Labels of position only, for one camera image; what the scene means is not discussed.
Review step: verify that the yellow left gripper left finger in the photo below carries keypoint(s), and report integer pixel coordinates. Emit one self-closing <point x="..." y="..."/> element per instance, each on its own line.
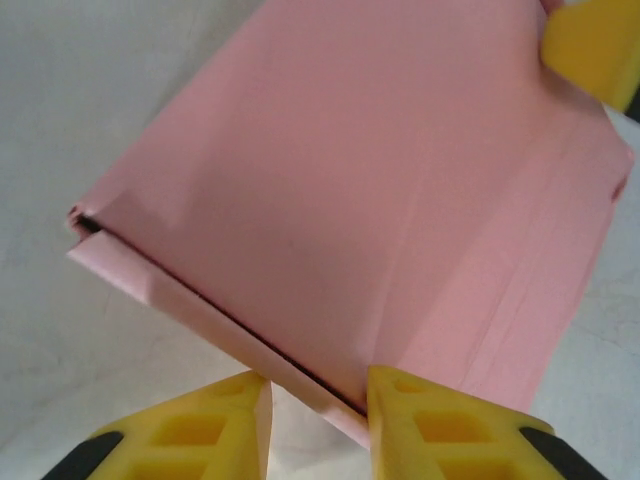
<point x="200" y="440"/>

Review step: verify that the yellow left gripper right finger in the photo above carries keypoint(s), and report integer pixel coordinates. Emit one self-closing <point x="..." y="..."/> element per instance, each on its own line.
<point x="450" y="440"/>

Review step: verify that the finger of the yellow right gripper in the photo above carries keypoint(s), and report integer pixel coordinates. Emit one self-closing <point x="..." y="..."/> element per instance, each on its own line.
<point x="600" y="50"/>

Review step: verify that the pink paper box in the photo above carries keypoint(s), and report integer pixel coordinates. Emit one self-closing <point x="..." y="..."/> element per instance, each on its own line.
<point x="350" y="200"/>

